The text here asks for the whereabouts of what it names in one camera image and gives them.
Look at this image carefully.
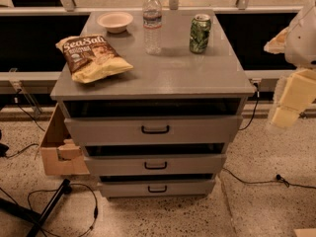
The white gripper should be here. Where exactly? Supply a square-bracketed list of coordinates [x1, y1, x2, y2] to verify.
[271, 70, 316, 128]

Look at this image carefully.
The grey bottom drawer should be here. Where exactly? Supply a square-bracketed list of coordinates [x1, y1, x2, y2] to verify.
[98, 179, 215, 198]

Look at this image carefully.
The grey drawer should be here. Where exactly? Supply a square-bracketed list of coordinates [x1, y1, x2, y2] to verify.
[65, 116, 242, 146]
[84, 154, 226, 176]
[98, 179, 215, 198]

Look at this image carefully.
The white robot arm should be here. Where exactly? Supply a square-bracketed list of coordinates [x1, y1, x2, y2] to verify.
[264, 0, 316, 133]

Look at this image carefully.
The grey drawer cabinet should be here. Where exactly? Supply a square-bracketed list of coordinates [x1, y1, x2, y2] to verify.
[51, 10, 254, 183]

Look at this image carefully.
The grey top drawer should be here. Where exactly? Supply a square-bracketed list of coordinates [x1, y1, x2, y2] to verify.
[65, 116, 242, 146]

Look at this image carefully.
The grey middle drawer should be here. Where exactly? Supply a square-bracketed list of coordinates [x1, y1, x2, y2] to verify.
[84, 154, 226, 176]

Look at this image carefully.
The green soda can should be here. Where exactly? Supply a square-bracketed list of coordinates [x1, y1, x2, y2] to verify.
[190, 14, 211, 53]

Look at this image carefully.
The clear water bottle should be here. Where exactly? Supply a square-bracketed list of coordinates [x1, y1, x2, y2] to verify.
[142, 0, 162, 54]

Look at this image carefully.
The white bowl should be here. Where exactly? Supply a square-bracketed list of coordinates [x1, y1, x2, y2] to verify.
[97, 12, 133, 34]

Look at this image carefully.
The sea salt chips bag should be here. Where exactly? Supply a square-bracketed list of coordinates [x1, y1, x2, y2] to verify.
[55, 35, 133, 84]

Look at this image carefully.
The cardboard box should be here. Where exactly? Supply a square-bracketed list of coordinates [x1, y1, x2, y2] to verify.
[39, 106, 89, 176]

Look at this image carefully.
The metal window railing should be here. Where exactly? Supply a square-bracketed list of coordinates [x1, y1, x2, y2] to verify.
[0, 0, 316, 96]

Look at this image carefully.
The black tripod stand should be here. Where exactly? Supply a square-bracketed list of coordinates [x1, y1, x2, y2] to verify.
[0, 179, 72, 237]

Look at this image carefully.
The black cable behind cabinet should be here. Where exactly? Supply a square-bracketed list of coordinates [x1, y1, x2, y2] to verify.
[238, 82, 261, 131]

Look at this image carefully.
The black cable right floor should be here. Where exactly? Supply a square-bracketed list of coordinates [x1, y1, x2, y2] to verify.
[222, 167, 316, 190]

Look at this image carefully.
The black cable floor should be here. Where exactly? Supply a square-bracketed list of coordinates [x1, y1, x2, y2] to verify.
[222, 167, 316, 190]
[0, 183, 100, 237]

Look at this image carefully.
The black cable left floor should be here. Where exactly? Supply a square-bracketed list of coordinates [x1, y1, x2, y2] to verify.
[0, 183, 100, 237]

